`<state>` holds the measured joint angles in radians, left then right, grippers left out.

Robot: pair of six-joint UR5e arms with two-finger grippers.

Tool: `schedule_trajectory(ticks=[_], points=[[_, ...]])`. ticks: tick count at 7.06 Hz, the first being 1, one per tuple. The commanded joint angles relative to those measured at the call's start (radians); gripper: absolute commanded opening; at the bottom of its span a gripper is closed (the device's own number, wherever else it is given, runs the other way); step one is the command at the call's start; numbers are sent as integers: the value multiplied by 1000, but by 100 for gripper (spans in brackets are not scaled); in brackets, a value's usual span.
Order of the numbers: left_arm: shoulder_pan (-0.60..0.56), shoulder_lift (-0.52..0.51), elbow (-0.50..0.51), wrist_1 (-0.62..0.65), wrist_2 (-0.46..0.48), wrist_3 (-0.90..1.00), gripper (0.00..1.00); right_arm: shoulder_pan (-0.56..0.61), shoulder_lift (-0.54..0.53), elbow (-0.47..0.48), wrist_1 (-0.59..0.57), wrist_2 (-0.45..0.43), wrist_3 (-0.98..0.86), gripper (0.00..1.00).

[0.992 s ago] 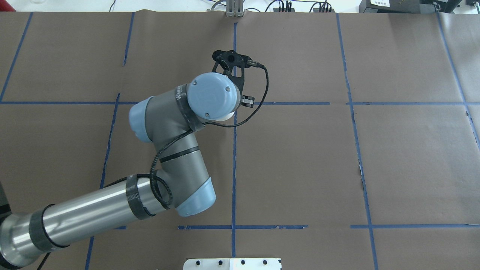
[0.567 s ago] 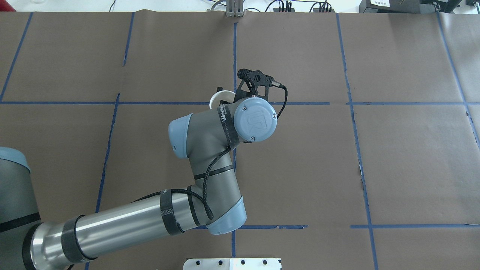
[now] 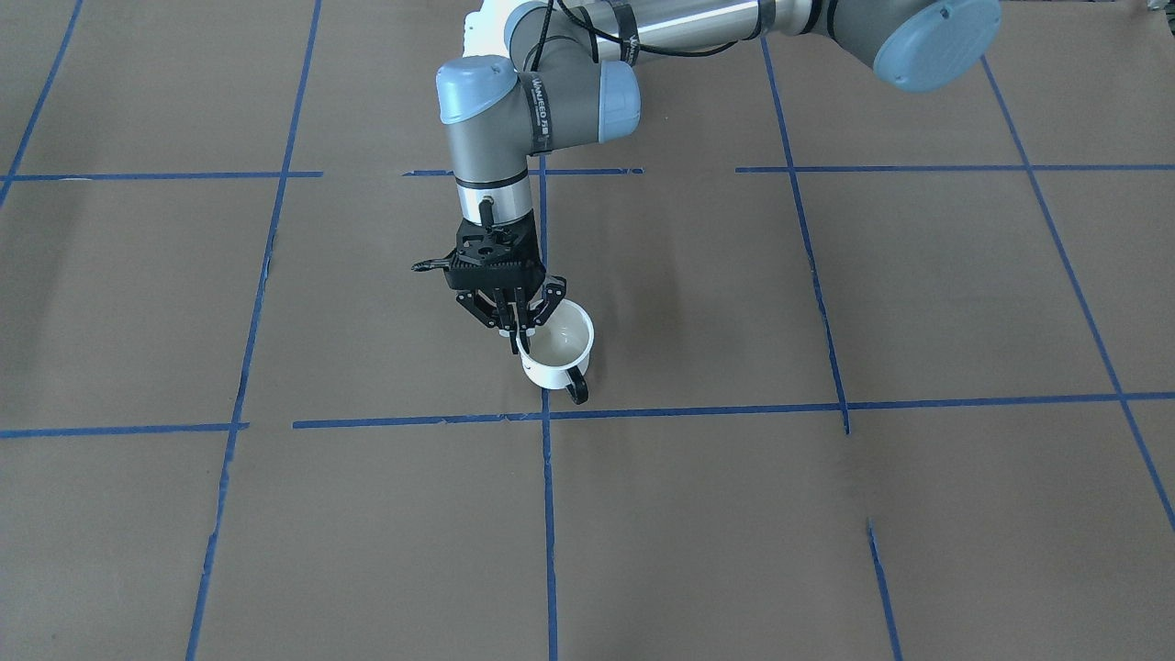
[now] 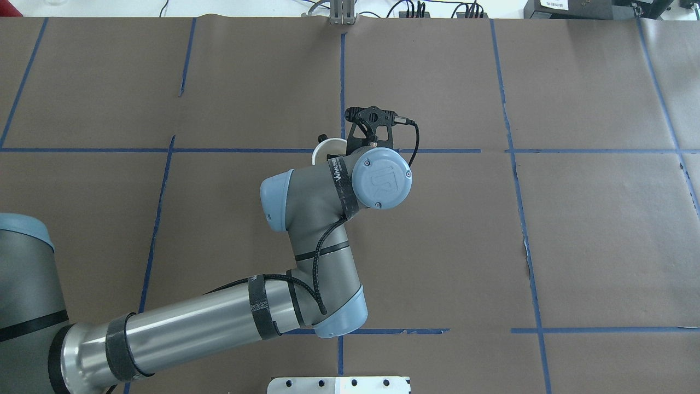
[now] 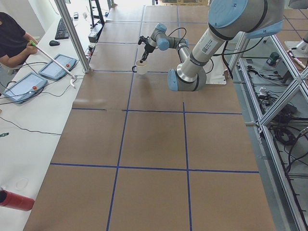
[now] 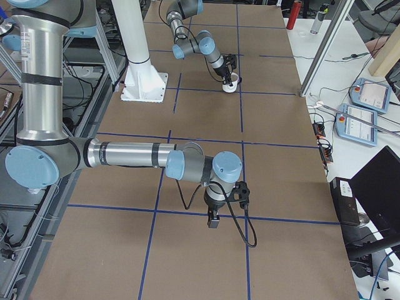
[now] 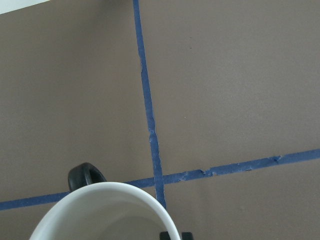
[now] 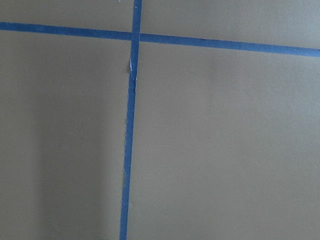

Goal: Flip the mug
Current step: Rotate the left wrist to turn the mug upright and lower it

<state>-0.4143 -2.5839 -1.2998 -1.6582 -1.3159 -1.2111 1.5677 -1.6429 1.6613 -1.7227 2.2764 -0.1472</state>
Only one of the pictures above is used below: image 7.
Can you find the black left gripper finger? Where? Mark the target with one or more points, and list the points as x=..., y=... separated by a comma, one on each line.
x=165, y=235

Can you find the white smiley face mug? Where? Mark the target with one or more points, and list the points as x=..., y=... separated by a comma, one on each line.
x=97, y=209

